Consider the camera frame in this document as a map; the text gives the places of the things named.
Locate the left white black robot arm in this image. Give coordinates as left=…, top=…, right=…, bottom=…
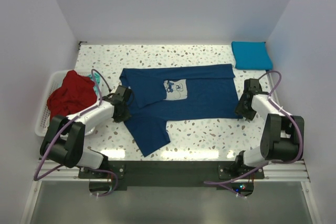
left=38, top=86, right=134, bottom=178

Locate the white plastic laundry basket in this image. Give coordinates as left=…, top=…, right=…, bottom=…
left=35, top=70, right=103, bottom=137

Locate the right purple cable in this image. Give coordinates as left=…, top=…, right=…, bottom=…
left=204, top=70, right=305, bottom=192

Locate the red t shirt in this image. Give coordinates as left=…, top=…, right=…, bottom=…
left=47, top=70, right=97, bottom=119

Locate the mint green t shirt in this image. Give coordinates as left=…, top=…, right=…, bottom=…
left=88, top=73, right=101, bottom=92

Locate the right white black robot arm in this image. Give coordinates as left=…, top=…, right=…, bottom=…
left=230, top=79, right=305, bottom=178

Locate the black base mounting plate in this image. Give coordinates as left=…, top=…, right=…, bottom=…
left=78, top=161, right=265, bottom=196

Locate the folded light blue t shirt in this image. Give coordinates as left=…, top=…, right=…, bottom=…
left=231, top=41, right=273, bottom=70

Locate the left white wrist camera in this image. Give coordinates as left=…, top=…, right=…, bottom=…
left=112, top=86, right=120, bottom=95

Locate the dark blue t shirt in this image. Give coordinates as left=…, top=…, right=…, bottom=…
left=120, top=64, right=239, bottom=157

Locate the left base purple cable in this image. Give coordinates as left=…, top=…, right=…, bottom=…
left=90, top=168, right=118, bottom=196

